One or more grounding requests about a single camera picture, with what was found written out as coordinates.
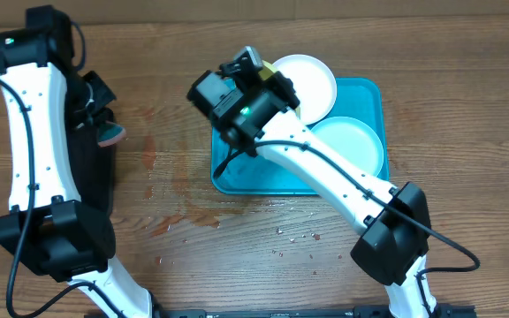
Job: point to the light blue plate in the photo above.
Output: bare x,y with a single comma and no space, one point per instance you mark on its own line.
354,140

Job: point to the black rectangular water tray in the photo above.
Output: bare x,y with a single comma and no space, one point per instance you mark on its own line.
93,168

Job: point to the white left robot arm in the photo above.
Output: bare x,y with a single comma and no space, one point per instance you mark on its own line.
63,135

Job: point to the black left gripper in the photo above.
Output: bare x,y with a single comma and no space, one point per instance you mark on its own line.
80,122

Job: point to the yellow plate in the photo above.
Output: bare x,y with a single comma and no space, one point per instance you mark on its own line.
279,85

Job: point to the green and pink sponge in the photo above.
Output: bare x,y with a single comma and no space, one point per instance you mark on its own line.
109,133

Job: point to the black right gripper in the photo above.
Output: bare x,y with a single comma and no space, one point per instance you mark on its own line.
287,89

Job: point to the teal plastic serving tray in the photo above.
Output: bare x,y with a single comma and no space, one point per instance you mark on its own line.
245,175

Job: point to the white plate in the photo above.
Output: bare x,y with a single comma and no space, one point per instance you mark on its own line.
314,85

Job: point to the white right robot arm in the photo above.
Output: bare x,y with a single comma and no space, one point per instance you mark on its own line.
253,107

